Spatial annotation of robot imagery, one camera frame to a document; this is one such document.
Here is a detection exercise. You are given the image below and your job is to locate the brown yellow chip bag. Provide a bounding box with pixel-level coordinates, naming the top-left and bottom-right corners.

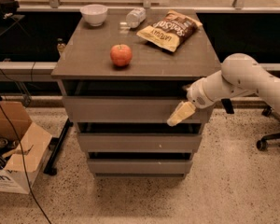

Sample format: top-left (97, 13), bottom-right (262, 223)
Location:
top-left (137, 10), bottom-right (203, 52)

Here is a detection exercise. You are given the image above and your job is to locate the red apple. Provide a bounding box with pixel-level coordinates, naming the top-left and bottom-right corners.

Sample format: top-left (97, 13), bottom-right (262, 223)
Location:
top-left (110, 44), bottom-right (133, 67)

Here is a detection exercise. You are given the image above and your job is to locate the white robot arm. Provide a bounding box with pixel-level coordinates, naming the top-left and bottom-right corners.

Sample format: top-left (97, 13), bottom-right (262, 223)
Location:
top-left (167, 53), bottom-right (280, 126)

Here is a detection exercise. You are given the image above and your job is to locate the grey middle drawer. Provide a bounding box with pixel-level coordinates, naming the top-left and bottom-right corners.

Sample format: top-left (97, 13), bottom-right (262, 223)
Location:
top-left (77, 133), bottom-right (202, 153)

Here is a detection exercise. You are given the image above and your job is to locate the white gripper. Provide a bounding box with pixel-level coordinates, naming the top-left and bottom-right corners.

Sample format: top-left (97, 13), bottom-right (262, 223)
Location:
top-left (167, 77), bottom-right (215, 127)

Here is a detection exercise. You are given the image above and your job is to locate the white bowl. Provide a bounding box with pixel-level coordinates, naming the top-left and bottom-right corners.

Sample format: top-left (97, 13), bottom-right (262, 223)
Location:
top-left (80, 4), bottom-right (108, 26)

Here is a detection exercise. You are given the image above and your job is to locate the small bottle behind cabinet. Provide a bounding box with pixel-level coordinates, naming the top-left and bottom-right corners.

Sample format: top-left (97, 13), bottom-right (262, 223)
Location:
top-left (57, 38), bottom-right (66, 55)

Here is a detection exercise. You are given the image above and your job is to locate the open cardboard box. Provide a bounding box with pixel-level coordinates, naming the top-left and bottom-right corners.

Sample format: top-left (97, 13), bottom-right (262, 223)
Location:
top-left (0, 101), bottom-right (52, 194)

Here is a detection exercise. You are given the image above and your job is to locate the black floor cable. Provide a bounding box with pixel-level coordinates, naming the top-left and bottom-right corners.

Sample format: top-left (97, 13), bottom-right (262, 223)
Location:
top-left (0, 61), bottom-right (52, 224)

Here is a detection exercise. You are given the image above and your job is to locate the black table leg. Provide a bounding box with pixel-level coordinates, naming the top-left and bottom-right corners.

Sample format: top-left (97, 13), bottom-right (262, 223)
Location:
top-left (221, 99), bottom-right (234, 114)
top-left (44, 119), bottom-right (73, 175)

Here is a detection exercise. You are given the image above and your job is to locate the clear plastic water bottle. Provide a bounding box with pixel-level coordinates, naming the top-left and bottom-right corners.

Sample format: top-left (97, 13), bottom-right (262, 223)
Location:
top-left (119, 7), bottom-right (147, 29)

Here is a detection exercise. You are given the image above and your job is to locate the black office chair base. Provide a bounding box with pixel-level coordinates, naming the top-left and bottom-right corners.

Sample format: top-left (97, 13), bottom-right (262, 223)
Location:
top-left (256, 105), bottom-right (280, 151)

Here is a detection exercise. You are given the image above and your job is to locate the grey bottom drawer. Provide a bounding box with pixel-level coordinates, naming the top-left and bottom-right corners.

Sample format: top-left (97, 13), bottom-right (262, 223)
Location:
top-left (88, 160), bottom-right (192, 175)

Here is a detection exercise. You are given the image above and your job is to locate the grey drawer cabinet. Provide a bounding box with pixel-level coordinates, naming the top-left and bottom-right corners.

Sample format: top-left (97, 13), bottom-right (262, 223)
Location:
top-left (52, 9), bottom-right (220, 177)

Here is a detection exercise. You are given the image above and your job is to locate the grey drawer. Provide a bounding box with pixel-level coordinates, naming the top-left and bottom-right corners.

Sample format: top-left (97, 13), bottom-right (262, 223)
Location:
top-left (88, 160), bottom-right (192, 175)
top-left (62, 95), bottom-right (215, 124)
top-left (77, 133), bottom-right (202, 153)

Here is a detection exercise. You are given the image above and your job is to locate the black table leg right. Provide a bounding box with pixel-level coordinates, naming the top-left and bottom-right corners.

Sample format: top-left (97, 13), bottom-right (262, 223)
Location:
top-left (221, 99), bottom-right (234, 114)

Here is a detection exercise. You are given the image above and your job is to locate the grey top drawer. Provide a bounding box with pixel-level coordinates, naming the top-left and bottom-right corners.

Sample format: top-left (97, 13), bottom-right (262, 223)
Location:
top-left (62, 95), bottom-right (215, 124)

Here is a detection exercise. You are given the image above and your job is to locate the black table leg left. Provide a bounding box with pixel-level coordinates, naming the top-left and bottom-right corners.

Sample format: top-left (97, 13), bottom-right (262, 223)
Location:
top-left (44, 119), bottom-right (73, 175)

